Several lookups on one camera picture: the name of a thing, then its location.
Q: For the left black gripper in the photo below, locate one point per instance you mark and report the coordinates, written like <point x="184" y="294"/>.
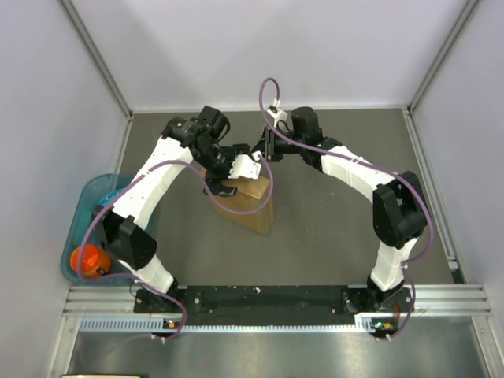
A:
<point x="214" y="179"/>

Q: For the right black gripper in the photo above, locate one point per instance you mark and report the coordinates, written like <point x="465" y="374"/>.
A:
<point x="269" y="140"/>

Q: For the brown cardboard express box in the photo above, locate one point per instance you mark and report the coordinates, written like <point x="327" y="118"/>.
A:
<point x="251" y="194"/>

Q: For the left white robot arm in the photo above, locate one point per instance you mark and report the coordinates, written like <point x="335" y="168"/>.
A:
<point x="122" y="229"/>

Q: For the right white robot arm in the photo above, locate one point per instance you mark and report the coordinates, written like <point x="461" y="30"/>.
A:
<point x="397" y="217"/>

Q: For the blue perforated plate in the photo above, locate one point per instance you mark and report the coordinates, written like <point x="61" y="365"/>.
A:
<point x="109" y="197"/>

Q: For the teal plastic bin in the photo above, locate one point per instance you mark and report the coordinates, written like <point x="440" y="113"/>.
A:
<point x="96" y="191"/>

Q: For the orange cup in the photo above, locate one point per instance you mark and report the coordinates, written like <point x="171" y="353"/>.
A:
<point x="95" y="262"/>

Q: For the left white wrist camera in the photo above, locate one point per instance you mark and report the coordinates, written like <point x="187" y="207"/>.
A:
<point x="246" y="166"/>

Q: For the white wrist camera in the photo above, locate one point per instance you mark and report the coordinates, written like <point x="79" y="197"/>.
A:
<point x="276" y="113"/>
<point x="246" y="166"/>

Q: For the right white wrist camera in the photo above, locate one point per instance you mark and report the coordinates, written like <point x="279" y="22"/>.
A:
<point x="276" y="113"/>

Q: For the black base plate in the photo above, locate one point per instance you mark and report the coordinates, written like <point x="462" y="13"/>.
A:
<point x="286" y="305"/>

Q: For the grey cable duct rail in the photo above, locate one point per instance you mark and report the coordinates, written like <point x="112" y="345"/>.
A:
<point x="162" y="325"/>

